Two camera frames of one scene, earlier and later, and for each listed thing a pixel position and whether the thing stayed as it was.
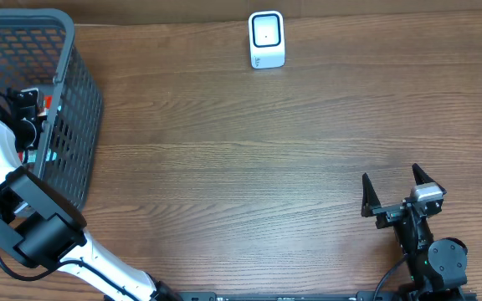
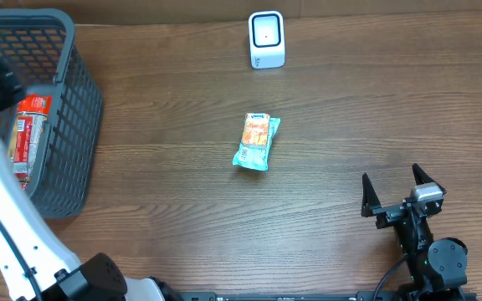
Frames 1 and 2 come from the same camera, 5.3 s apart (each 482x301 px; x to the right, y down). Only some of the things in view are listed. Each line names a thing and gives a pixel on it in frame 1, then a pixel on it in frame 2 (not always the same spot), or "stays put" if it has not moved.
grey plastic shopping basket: (22, 48) stays put
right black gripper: (394, 209) stays put
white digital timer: (267, 39) stays put
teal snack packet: (48, 153) → (258, 156)
